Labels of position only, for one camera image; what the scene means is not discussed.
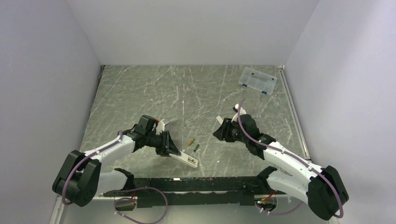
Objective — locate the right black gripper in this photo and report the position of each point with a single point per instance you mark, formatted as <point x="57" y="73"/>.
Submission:
<point x="222" y="133"/>

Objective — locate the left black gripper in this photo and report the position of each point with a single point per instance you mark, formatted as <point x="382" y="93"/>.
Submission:
<point x="167" y="146"/>

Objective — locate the white remote control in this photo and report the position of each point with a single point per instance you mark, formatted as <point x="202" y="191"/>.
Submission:
<point x="186" y="159"/>

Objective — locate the white battery compartment cover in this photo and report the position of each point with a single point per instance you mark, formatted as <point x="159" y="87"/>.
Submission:
<point x="219" y="119"/>

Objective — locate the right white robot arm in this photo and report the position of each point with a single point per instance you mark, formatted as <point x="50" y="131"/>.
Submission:
<point x="320" y="188"/>

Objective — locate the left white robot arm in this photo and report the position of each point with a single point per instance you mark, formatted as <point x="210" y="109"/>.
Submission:
<point x="80" y="177"/>

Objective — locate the clear plastic organizer box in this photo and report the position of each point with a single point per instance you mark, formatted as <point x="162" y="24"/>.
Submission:
<point x="258" y="81"/>

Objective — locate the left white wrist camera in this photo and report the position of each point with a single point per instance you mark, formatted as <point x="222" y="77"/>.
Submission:
<point x="161" y="126"/>

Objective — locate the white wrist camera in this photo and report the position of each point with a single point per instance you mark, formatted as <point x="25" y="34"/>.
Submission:
<point x="238" y="111"/>
<point x="161" y="126"/>

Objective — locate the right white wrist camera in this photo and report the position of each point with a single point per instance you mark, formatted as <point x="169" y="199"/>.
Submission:
<point x="238" y="111"/>

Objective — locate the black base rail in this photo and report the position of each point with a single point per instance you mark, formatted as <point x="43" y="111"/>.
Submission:
<point x="241" y="190"/>

